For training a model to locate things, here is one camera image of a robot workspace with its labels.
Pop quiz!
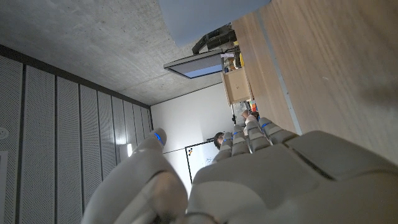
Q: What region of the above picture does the seated person in grey shirt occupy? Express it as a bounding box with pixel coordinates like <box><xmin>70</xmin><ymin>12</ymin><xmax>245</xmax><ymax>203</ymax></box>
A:
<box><xmin>213</xmin><ymin>109</ymin><xmax>261</xmax><ymax>151</ymax></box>

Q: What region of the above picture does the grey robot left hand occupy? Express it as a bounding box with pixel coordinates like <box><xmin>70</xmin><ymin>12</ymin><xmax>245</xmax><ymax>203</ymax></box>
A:
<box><xmin>81</xmin><ymin>116</ymin><xmax>398</xmax><ymax>224</ymax></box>

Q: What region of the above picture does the whiteboard with black frame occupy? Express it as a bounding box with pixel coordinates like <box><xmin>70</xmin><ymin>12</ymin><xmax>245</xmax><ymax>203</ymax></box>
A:
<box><xmin>185</xmin><ymin>141</ymin><xmax>220</xmax><ymax>181</ymax></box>

